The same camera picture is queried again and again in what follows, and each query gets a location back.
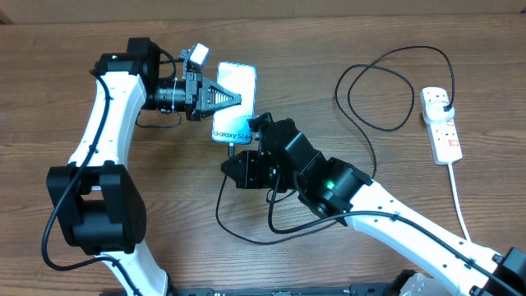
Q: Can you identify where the Galaxy S24+ smartphone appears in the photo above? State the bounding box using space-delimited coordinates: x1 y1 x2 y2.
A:
211 61 259 146

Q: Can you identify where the black USB charging cable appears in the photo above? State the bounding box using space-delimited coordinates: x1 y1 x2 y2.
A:
215 45 456 247

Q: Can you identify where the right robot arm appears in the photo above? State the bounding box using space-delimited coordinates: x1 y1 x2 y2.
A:
221 118 525 295

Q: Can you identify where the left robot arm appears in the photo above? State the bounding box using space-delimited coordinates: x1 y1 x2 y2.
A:
46 37 242 295

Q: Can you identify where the white charger plug adapter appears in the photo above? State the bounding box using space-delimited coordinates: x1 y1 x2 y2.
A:
422 102 455 125

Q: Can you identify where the white power strip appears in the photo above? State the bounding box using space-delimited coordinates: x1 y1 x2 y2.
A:
419 87 463 165

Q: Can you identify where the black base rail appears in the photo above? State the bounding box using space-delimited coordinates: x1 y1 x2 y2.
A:
168 283 390 296

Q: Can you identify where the white power strip cord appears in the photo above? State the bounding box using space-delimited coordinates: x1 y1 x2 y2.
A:
446 162 473 243

